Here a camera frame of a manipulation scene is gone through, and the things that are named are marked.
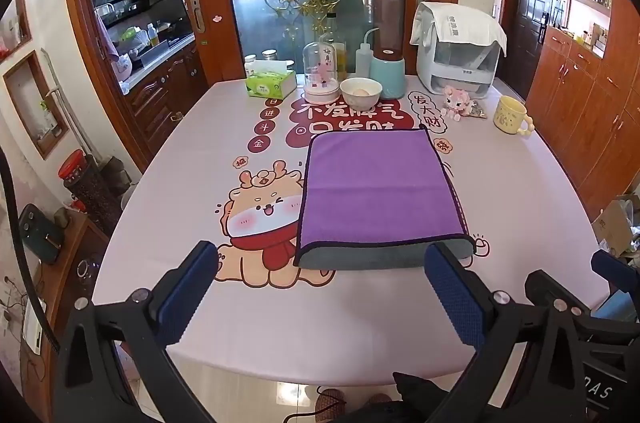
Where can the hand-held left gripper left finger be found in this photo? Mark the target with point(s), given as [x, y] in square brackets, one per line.
[187, 298]

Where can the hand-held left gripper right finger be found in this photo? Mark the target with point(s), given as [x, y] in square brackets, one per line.
[456, 298]

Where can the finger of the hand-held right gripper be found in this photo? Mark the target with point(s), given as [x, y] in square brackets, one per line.
[617, 273]
[617, 307]

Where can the purple towel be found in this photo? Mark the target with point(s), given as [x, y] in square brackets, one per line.
[375, 188]

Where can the cardboard box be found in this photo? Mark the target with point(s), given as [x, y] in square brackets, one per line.
[612, 228]

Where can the pink printed tablecloth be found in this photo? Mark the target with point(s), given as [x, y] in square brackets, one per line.
[210, 343]

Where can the wooden side table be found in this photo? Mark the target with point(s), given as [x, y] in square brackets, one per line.
[65, 283]

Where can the brown slipper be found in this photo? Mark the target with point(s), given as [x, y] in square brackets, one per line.
[332, 403]
[376, 404]

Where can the dark green device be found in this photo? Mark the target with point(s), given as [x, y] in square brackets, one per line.
[42, 233]

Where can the red lid jar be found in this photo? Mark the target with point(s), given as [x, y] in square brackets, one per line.
[75, 170]

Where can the small patterned packet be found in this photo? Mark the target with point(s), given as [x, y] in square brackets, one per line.
[477, 110]

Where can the yellow mug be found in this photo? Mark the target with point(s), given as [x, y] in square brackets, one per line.
[510, 115]

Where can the pink plush doll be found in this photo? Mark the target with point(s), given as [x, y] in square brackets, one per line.
[456, 102]

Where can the wooden shelf cabinet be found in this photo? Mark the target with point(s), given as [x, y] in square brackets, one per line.
[585, 73]

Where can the white bowl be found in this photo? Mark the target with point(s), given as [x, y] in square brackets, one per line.
[361, 95]

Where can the egg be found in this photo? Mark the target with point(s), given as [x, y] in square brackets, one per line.
[361, 91]

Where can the white countertop appliance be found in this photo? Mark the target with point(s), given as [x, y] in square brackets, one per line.
[450, 70]

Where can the green tissue box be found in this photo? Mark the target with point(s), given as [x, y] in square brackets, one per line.
[270, 84]

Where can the mint green jar brown lid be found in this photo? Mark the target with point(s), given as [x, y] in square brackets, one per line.
[388, 75]

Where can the glass jar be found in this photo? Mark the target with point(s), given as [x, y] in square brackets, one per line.
[270, 55]
[251, 64]

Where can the white squeeze bottle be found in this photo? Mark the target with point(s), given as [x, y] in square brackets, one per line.
[364, 58]

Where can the glass dome with white base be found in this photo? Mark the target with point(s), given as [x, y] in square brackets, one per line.
[320, 70]

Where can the dark entrance door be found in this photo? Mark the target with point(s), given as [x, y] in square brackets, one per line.
[527, 18]

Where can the white cover cloth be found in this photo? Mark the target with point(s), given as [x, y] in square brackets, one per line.
[460, 20]

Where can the oil bottle with black cap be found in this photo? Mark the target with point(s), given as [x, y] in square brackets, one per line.
[334, 48]

